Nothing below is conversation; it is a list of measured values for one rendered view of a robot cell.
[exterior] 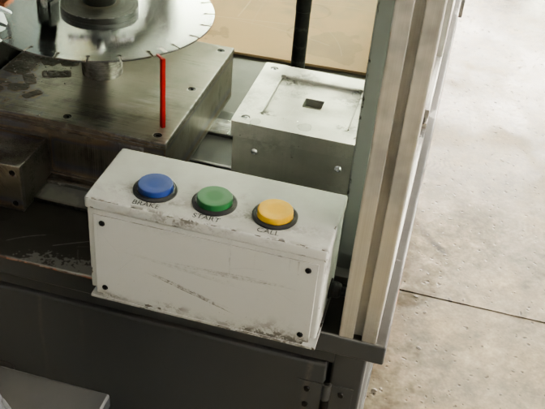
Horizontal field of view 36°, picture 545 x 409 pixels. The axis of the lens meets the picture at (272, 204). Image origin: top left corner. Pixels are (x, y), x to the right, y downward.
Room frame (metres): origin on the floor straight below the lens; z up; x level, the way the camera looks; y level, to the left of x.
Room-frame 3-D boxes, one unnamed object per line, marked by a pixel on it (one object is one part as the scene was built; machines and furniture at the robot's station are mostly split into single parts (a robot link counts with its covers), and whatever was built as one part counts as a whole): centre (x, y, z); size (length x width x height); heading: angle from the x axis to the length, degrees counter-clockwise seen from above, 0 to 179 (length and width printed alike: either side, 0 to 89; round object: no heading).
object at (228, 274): (0.78, 0.06, 0.82); 0.28 x 0.11 x 0.15; 78
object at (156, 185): (0.78, 0.13, 0.90); 0.04 x 0.04 x 0.02
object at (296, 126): (1.01, -0.04, 0.82); 0.18 x 0.18 x 0.15; 78
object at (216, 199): (0.77, 0.06, 0.90); 0.04 x 0.04 x 0.02
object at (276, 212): (0.75, 0.00, 0.90); 0.04 x 0.04 x 0.02
